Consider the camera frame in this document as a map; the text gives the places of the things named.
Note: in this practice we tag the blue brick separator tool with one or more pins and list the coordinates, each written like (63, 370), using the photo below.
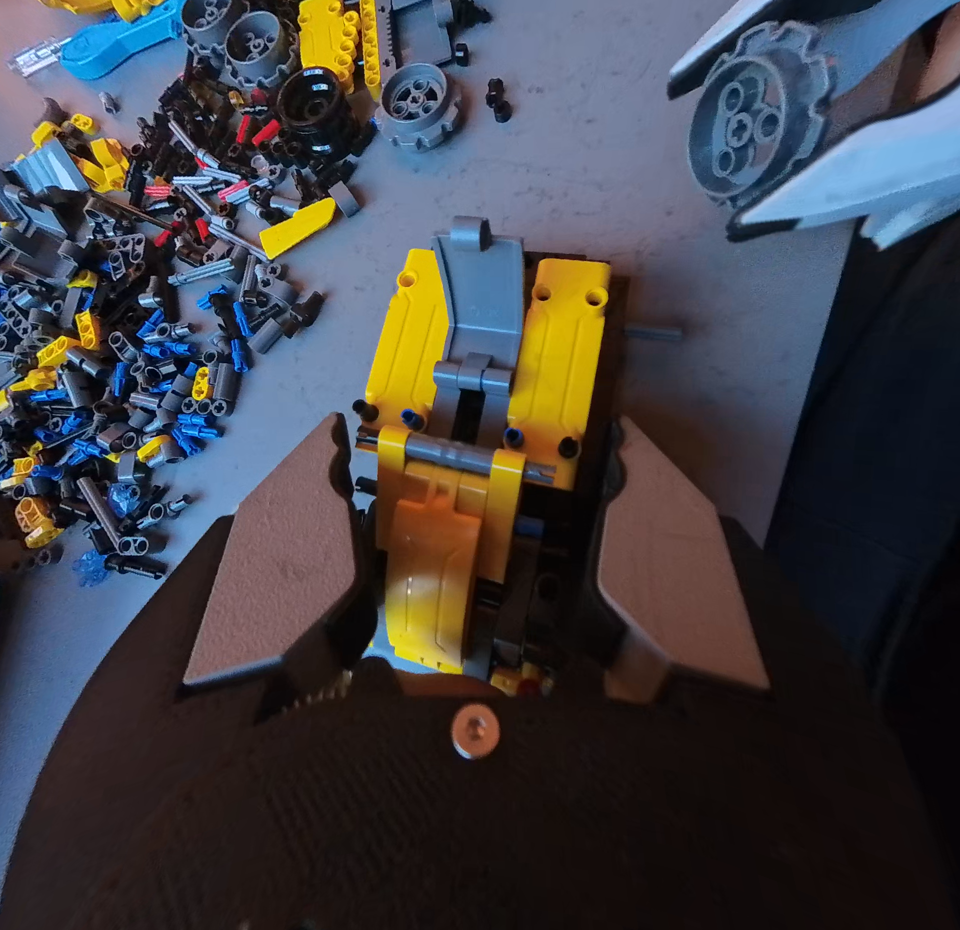
(127, 37)

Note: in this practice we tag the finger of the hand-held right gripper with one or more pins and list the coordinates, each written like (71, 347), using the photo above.
(825, 0)
(885, 172)

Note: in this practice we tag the black wheel rim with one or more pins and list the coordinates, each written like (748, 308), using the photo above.
(315, 112)

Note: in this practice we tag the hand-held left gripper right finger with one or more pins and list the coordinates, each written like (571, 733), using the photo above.
(675, 577)

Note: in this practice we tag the grey panel piece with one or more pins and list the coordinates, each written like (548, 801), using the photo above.
(420, 15)

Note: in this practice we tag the pile of yellow beams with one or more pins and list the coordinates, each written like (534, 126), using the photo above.
(330, 30)

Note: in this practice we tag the clear transparent piece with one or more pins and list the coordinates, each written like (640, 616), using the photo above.
(37, 56)

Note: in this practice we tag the pile of small building pieces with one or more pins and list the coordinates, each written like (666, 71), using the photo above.
(112, 330)

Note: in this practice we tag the yellow curved panel piece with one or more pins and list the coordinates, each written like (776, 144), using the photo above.
(296, 229)

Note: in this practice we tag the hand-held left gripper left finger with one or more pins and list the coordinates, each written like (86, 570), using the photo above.
(277, 570)

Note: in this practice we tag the grey desk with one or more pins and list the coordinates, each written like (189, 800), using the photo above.
(600, 232)

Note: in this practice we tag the yellow toy vehicle model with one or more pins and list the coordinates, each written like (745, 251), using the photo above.
(480, 420)

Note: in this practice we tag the grey toothed wheel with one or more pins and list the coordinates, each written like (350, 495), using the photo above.
(418, 107)
(750, 120)

